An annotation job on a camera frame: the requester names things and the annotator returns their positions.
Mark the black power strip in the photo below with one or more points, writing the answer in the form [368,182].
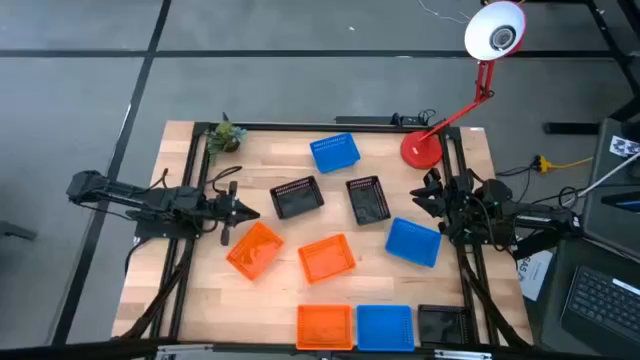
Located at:
[365,120]

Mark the black overhead crossbar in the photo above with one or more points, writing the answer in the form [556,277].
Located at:
[75,350]

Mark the black patterned marker card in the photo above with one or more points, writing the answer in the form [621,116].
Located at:
[624,147]

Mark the black desk leg frame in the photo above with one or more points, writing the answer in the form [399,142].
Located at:
[607,45]

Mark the black laptop keyboard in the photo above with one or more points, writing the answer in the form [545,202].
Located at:
[602,305]

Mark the red desk lamp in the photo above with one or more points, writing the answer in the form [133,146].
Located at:
[422,150]

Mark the orange plastic mesh basket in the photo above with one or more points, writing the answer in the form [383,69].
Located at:
[324,327]
[255,251]
[327,259]

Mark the black aluminium table frame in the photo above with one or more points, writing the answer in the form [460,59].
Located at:
[300,127]

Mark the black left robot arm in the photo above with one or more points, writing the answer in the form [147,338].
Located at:
[150,197]

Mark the small potted green plant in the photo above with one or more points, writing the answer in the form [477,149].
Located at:
[225,136]

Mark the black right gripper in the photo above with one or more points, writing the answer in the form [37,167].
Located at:
[457,202]

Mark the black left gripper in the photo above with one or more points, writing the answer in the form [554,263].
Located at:
[220,209]

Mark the white printed paper sheet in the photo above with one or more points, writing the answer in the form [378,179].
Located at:
[534,274]

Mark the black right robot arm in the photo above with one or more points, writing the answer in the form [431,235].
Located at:
[540,217]

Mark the blue plastic mesh basket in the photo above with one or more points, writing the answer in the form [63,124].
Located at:
[335,154]
[413,243]
[385,327]

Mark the black plastic mesh basket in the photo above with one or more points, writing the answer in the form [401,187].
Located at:
[297,198]
[443,326]
[368,201]

